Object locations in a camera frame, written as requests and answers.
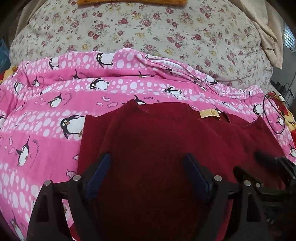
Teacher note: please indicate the pink penguin print blanket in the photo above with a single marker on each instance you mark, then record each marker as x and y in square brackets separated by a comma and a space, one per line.
[46, 104]

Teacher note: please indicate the blue plastic bag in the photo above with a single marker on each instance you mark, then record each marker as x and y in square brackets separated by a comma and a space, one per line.
[4, 53]

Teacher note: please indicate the black metal rack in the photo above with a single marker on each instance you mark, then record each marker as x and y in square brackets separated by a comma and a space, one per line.
[283, 89]

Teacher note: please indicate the dark red knit sweater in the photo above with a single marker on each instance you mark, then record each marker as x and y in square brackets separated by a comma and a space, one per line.
[157, 139]

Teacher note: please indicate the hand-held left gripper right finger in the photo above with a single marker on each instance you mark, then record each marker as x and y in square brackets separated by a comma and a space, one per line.
[196, 176]

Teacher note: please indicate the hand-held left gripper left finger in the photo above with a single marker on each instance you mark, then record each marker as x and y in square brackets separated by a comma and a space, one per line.
[101, 171]

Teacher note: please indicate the glass block window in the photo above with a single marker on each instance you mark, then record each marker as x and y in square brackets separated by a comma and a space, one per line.
[290, 38]

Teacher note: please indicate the floral print quilt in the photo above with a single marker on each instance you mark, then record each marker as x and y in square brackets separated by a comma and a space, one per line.
[138, 27]

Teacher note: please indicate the beige curtain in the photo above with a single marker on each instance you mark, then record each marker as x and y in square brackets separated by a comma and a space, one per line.
[25, 20]

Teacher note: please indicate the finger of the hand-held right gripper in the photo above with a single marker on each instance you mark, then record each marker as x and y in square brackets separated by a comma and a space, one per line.
[285, 169]
[266, 191]

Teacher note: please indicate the beige crumpled cloth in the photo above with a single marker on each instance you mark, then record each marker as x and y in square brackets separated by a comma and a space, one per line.
[268, 37]

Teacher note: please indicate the orange plush cushion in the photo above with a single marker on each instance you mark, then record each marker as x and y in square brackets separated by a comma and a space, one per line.
[120, 2]

